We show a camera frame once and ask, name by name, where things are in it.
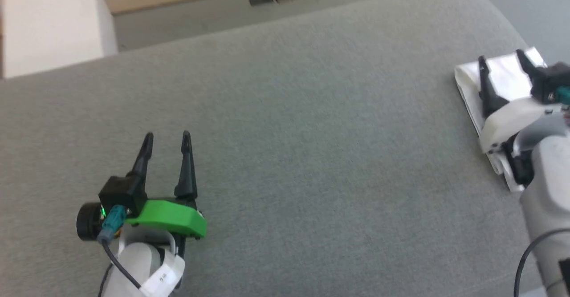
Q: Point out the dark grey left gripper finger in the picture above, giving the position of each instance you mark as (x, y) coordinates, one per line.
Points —
(187, 172)
(144, 159)

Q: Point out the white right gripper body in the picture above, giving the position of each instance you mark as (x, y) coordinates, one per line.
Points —
(512, 119)

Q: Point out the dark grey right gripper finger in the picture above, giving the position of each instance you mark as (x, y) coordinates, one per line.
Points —
(489, 92)
(527, 67)

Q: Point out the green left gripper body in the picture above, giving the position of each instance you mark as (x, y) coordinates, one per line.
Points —
(173, 217)

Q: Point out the black and white garment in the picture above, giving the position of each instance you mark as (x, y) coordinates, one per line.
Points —
(503, 72)

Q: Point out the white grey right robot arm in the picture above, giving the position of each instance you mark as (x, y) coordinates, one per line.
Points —
(547, 190)

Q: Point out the white box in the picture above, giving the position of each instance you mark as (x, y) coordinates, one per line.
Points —
(49, 25)

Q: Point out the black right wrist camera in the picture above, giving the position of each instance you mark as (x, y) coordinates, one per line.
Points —
(552, 83)

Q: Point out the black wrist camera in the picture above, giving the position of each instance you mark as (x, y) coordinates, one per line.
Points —
(122, 190)
(552, 83)

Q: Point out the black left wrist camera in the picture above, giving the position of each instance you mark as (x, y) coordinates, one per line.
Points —
(122, 190)

